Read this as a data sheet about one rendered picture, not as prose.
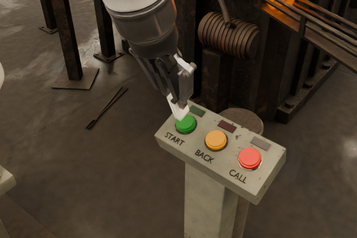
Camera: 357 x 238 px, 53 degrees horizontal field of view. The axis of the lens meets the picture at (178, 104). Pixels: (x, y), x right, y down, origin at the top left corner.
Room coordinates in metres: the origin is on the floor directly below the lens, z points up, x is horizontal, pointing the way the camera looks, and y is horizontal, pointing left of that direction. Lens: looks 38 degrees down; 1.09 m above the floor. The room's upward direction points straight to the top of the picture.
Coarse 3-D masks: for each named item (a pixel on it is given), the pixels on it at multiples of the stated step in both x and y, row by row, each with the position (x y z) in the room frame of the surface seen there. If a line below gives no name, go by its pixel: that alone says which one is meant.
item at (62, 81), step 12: (60, 0) 1.57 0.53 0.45; (60, 12) 1.57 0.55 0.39; (60, 24) 1.58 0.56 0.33; (72, 24) 1.62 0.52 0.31; (60, 36) 1.58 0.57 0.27; (72, 36) 1.59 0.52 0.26; (72, 48) 1.57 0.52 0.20; (72, 60) 1.57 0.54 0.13; (72, 72) 1.58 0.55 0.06; (84, 72) 1.65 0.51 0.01; (96, 72) 1.65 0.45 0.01; (60, 84) 1.54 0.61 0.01; (72, 84) 1.54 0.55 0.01; (84, 84) 1.54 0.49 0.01
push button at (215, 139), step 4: (212, 132) 0.52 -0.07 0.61; (216, 132) 0.51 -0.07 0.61; (220, 132) 0.51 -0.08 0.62; (208, 136) 0.51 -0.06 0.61; (212, 136) 0.51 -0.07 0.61; (216, 136) 0.51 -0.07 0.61; (220, 136) 0.51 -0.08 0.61; (224, 136) 0.51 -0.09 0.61; (208, 140) 0.50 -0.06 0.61; (212, 140) 0.50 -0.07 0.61; (216, 140) 0.50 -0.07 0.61; (220, 140) 0.50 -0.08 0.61; (224, 140) 0.50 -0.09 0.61; (208, 144) 0.49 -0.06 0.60; (212, 144) 0.49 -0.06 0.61; (216, 144) 0.49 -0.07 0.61; (220, 144) 0.49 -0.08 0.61; (224, 144) 0.49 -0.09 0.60; (212, 148) 0.49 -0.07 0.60; (216, 148) 0.48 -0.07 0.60; (220, 148) 0.49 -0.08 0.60
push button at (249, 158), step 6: (246, 150) 0.47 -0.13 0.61; (252, 150) 0.47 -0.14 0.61; (240, 156) 0.46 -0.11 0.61; (246, 156) 0.46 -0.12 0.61; (252, 156) 0.45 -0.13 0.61; (258, 156) 0.45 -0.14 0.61; (240, 162) 0.45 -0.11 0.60; (246, 162) 0.44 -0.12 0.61; (252, 162) 0.44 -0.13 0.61; (258, 162) 0.44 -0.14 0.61; (252, 168) 0.44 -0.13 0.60
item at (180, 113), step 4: (172, 104) 0.52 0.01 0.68; (176, 104) 0.52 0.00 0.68; (176, 108) 0.52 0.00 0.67; (180, 108) 0.53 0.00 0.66; (184, 108) 0.54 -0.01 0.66; (188, 108) 0.55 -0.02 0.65; (176, 112) 0.52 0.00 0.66; (180, 112) 0.53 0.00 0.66; (184, 112) 0.54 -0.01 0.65; (180, 116) 0.53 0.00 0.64; (180, 120) 0.53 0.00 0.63
